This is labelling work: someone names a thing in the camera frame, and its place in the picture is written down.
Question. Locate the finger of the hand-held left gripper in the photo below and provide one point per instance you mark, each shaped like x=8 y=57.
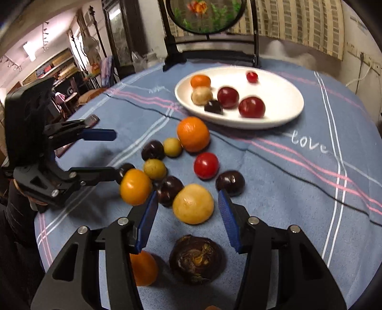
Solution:
x=95 y=175
x=100 y=134

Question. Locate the yellow-green round fruit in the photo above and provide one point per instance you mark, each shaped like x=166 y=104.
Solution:
x=172 y=147
x=155 y=169

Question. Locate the dark wrinkled passion fruit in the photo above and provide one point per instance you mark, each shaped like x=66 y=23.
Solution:
x=197 y=258

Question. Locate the bright red plum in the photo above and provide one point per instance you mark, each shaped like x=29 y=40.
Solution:
x=251 y=107

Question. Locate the tall dark cabinet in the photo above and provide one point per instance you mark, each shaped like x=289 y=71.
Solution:
x=118 y=32

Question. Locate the clear plastic bag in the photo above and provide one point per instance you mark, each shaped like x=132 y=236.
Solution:
x=144 y=61

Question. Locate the wooden wall shelf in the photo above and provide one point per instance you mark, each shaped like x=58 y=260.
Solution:
x=53 y=67

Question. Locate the blue striped tablecloth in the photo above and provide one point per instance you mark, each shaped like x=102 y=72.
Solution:
x=286 y=178

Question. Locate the striped beige curtain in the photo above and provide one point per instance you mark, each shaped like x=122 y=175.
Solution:
x=298 y=21

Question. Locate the person's left hand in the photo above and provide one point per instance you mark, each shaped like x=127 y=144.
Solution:
x=35 y=204

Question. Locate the colourful hanging cloth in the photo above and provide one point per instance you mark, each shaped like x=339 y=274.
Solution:
x=106 y=71

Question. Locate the small yellow-orange tangerine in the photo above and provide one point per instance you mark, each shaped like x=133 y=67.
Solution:
x=135 y=187

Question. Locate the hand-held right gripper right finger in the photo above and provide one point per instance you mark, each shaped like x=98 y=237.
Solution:
x=229 y=222

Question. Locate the beige longan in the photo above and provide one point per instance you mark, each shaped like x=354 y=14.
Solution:
x=201 y=95

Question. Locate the dark red plum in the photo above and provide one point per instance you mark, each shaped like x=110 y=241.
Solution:
x=228 y=97

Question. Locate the dark purple plum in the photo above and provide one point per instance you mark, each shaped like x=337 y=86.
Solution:
x=152 y=150
x=170 y=190
x=230 y=182
x=124 y=170

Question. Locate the red cherry tomato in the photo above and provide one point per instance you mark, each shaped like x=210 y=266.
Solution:
x=252 y=77

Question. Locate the small orange tangerine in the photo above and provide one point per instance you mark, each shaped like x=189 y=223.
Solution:
x=200 y=81

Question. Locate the white oval plate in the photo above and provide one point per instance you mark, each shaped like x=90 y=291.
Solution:
x=268 y=92

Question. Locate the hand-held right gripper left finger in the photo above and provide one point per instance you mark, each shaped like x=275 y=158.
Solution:
x=145 y=222

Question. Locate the person's left forearm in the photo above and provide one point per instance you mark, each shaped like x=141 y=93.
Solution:
x=18 y=220

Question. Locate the round embroidered screen on stand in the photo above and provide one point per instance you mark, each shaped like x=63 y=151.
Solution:
x=206 y=18

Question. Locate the large yellow orange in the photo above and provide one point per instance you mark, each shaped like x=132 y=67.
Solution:
x=193 y=207

